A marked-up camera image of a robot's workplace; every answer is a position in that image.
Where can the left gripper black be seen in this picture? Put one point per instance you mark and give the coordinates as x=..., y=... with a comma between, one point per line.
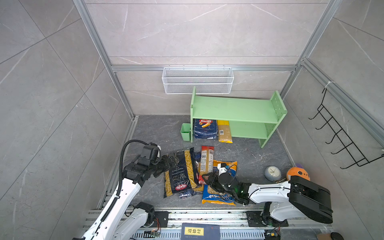
x=167, y=164

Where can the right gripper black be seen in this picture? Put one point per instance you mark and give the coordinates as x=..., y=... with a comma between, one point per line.
x=213, y=177

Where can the red spaghetti pack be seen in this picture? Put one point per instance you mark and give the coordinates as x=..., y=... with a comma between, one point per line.
x=206, y=162

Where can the yellow spaghetti bag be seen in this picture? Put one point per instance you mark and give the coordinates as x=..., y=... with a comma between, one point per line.
x=224, y=132

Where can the blue Barilla rigatoni box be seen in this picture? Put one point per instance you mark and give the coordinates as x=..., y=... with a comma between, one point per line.
x=205, y=129

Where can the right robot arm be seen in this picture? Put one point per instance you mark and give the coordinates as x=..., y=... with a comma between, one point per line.
x=295, y=198

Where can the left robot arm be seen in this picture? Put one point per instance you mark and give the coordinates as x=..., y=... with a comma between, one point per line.
x=132, y=177

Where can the blue orecchiette pasta bag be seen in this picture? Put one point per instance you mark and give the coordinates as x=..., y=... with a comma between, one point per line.
x=214, y=197

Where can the black penne pasta bag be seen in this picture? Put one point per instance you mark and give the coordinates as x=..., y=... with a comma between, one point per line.
x=184, y=176

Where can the green two-tier shelf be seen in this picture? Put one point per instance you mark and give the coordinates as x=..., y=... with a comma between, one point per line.
x=248, y=118

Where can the small green cup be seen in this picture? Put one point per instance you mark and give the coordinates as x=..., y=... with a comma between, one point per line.
x=186, y=132

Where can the small grey clock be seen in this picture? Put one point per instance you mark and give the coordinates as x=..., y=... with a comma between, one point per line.
x=272, y=173

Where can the dark blue book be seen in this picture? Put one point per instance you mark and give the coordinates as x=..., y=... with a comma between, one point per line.
x=200, y=232

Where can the orange monster plush toy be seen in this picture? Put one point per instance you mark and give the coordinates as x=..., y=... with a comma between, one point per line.
x=297, y=171

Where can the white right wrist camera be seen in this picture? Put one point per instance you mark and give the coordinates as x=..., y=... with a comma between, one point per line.
x=222, y=168

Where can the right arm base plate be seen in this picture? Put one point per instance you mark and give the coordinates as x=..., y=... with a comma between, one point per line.
x=259, y=219

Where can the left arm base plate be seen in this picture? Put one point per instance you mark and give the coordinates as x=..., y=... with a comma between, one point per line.
x=157, y=220

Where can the white wire mesh basket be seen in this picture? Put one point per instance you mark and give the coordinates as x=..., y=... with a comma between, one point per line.
x=204, y=80

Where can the black wire hook rack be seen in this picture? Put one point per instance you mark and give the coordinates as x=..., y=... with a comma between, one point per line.
x=340, y=134

